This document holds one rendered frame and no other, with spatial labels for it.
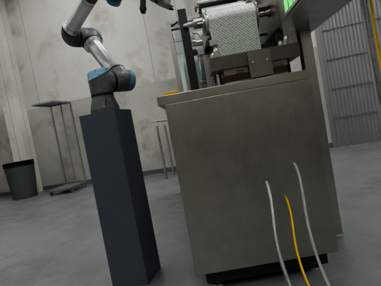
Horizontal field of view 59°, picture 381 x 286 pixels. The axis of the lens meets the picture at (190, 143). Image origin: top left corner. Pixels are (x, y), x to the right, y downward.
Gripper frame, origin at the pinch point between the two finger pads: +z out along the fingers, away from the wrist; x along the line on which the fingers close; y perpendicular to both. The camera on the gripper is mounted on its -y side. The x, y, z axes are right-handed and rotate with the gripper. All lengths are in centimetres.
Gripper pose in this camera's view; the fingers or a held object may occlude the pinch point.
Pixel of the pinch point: (170, 8)
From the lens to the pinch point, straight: 184.7
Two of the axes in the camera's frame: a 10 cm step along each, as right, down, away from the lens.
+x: 0.1, -0.6, 10.0
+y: 4.9, -8.7, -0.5
